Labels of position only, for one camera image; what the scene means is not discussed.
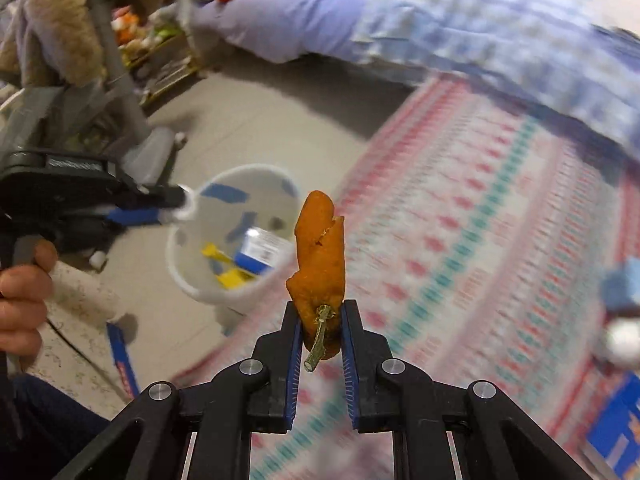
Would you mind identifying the person's leg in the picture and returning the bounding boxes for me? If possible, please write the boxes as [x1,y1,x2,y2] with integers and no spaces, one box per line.
[0,374,113,480]

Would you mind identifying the orange dried pepper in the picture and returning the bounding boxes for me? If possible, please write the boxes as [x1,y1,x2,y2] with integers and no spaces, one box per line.
[286,190,347,373]

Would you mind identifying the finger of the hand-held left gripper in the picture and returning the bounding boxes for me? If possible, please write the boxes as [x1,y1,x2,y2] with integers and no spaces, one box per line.
[127,186,187,209]
[106,208,167,227]

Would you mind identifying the pile of plush toys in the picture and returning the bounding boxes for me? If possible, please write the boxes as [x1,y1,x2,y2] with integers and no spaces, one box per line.
[111,5,176,56]

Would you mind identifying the wooden toy shelf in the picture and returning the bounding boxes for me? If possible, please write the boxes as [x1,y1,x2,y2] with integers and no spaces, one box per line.
[112,5,206,106]

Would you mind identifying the white plastic bucket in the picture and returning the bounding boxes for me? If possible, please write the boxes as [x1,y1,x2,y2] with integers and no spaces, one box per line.
[165,163,301,307]

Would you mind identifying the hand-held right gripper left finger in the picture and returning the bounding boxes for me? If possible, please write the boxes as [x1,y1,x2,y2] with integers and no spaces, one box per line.
[52,300,305,480]

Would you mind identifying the torn blue carton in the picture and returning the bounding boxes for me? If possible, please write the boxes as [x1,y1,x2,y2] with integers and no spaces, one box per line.
[584,372,640,473]

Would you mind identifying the light blue box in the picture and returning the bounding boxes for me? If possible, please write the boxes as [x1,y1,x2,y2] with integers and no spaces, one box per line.
[601,259,640,311]

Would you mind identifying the white textured cushion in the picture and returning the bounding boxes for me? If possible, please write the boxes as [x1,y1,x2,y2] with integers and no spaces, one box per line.
[22,260,126,411]

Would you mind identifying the brown teddy bear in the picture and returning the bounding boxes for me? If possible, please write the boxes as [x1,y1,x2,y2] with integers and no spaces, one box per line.
[0,0,183,88]

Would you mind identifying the person's left hand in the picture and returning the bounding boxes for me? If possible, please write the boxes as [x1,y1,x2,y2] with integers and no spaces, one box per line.
[0,240,59,362]

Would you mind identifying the small white bottle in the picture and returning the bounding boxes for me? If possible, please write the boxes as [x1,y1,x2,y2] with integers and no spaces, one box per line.
[602,317,640,367]

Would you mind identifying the grey cloth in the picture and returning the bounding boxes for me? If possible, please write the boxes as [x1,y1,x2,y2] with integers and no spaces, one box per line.
[0,85,126,161]

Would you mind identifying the plaid ruffled blanket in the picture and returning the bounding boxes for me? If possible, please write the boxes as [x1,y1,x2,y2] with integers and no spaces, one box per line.
[350,0,640,158]

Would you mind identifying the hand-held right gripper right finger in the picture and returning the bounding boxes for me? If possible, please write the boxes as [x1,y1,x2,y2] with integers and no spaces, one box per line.
[340,299,593,480]

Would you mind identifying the blue printed strip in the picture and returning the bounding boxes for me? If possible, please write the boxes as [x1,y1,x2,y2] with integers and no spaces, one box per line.
[106,322,142,402]

